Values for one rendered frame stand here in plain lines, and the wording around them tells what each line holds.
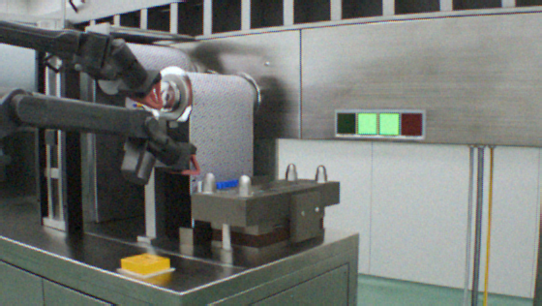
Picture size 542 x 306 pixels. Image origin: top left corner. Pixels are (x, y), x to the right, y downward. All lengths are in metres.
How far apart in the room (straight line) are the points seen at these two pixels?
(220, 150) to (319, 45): 0.38
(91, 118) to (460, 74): 0.82
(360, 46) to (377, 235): 2.76
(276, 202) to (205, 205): 0.16
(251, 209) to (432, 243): 2.81
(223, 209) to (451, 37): 0.66
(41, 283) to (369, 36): 1.02
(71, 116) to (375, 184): 3.24
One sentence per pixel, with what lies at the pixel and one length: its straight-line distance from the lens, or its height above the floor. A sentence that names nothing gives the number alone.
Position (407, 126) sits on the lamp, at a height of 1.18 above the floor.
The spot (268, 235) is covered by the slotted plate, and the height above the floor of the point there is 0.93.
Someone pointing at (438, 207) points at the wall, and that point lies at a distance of 3.88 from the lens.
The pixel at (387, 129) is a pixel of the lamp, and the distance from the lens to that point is 1.41.
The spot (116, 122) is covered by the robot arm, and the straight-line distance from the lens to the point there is 1.10.
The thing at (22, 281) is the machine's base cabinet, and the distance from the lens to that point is 1.54.
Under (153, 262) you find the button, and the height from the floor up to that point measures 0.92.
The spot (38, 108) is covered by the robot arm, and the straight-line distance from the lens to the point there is 0.88.
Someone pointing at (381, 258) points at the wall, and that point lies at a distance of 4.11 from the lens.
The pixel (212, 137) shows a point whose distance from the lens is 1.40.
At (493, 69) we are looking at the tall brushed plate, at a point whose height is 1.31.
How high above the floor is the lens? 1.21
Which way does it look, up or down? 4 degrees down
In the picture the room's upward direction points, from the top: straight up
